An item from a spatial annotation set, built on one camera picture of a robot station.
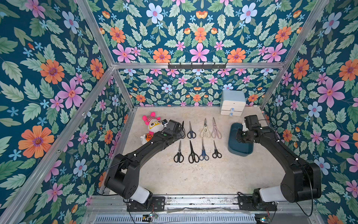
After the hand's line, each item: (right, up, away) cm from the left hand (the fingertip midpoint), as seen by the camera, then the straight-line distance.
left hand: (179, 133), depth 89 cm
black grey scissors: (0, -16, +1) cm, 16 cm away
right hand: (+37, -1, -2) cm, 37 cm away
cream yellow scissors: (+18, -1, +14) cm, 23 cm away
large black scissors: (+9, -16, +1) cm, 19 cm away
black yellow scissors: (+1, +4, +18) cm, 19 cm away
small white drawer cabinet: (+40, +22, +16) cm, 48 cm away
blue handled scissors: (+16, -16, +2) cm, 23 cm away
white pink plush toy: (-18, +5, +9) cm, 20 cm away
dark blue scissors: (+8, -2, +12) cm, 15 cm away
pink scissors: (+27, -1, +15) cm, 31 cm away
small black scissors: (+25, -14, +3) cm, 29 cm away
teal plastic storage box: (+41, -10, -1) cm, 42 cm away
